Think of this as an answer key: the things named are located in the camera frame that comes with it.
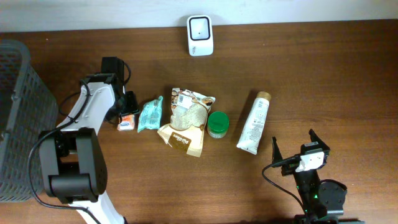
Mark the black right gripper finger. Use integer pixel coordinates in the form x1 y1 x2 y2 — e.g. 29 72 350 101
308 129 329 151
272 136 283 163

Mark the small orange white packet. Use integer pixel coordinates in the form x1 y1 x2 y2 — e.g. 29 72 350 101
117 114 135 131

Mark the teal tissue packet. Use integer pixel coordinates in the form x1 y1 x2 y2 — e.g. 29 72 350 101
137 96 163 133

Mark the white cream tube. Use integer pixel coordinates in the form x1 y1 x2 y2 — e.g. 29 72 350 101
236 91 271 155

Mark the brown breadcrumb bag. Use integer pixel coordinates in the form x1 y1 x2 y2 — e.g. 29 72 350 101
157 88 216 157

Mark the green lid spice jar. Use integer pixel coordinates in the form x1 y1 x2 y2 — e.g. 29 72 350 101
207 111 229 139

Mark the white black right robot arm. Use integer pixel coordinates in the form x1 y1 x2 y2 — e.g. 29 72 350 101
267 129 362 223

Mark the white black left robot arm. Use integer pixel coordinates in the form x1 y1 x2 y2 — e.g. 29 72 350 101
31 57 139 224

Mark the white barcode scanner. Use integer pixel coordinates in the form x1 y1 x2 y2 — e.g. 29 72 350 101
187 15 214 57

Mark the grey plastic mesh basket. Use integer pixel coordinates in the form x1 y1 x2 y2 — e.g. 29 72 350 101
1 39 58 203

